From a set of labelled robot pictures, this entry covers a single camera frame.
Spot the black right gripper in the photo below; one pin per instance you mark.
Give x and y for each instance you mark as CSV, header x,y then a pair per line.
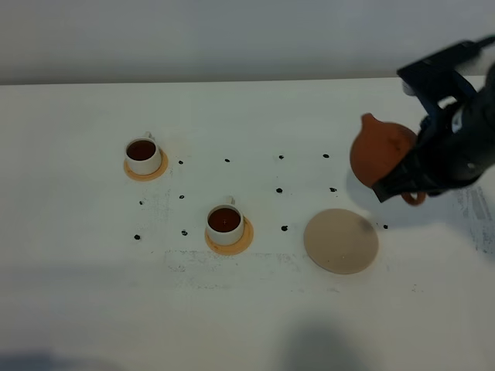
x,y
453,150

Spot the brown clay teapot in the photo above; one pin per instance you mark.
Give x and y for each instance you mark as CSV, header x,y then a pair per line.
x,y
377,150

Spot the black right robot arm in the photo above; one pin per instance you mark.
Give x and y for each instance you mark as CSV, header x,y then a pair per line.
x,y
455,146

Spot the beige round teapot coaster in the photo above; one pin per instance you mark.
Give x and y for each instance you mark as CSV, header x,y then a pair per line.
x,y
341,241

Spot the orange coaster centre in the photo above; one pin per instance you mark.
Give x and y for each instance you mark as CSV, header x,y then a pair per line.
x,y
235,248

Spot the orange coaster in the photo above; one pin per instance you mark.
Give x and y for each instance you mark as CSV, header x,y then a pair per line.
x,y
235,248
149,177

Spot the white teacup centre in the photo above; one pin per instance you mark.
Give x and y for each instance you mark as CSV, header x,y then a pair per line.
x,y
225,223

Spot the white teacup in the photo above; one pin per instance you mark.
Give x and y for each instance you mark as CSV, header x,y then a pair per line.
x,y
225,223
142,154

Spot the orange coaster far left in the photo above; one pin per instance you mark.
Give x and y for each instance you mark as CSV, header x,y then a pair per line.
x,y
149,177

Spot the white teacup far left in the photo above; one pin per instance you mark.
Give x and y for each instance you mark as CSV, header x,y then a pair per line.
x,y
142,154

